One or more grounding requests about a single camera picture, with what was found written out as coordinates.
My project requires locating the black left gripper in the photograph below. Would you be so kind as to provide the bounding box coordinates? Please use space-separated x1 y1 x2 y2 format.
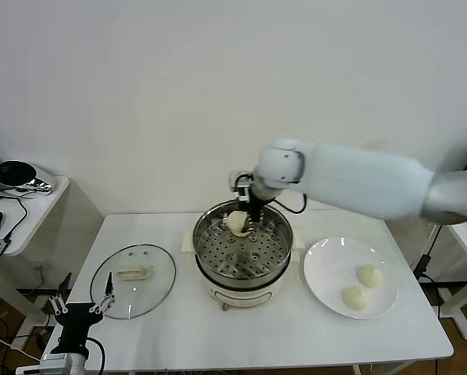
48 271 116 355

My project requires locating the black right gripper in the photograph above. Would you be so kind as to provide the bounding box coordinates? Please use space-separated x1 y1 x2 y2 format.
245 194 269 239

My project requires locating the glass pot lid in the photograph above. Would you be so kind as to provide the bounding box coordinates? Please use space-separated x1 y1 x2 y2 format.
89 245 177 321

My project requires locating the perforated steel steamer basket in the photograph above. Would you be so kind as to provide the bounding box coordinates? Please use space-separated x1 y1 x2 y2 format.
192 199 294 279

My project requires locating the cream electric cooker pot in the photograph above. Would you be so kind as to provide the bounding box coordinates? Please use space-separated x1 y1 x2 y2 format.
180 228 304 313

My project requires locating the white side table with devices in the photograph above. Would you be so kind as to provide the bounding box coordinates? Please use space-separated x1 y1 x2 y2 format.
0 175 70 345

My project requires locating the white round plate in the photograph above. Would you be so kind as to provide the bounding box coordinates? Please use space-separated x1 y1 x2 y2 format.
302 237 398 320

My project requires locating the chrome and black device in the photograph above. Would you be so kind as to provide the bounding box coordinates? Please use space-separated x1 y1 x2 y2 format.
0 159 59 195

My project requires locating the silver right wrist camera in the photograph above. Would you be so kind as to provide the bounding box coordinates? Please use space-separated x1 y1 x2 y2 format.
228 170 255 202

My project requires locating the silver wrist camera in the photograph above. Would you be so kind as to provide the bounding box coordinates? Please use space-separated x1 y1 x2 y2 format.
228 170 255 202
16 353 69 375

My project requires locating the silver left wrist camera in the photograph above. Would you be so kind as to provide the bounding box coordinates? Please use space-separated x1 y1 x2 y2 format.
16 353 69 375

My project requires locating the thin black cable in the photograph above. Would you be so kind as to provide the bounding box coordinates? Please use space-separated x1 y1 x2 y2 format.
0 194 27 243

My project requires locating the black cable with adapter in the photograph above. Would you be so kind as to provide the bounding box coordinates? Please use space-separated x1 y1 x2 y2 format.
411 224 445 282

